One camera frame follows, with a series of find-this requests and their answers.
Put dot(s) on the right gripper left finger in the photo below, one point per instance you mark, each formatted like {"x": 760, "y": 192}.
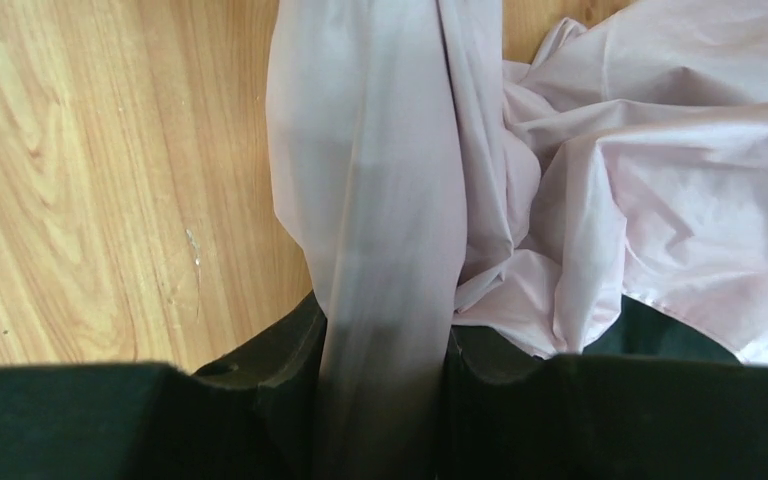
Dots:
{"x": 245, "y": 415}

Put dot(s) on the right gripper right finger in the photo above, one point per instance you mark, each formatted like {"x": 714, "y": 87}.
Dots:
{"x": 651, "y": 399}

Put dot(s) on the pink folding umbrella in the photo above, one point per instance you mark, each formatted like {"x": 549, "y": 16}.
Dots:
{"x": 429, "y": 182}

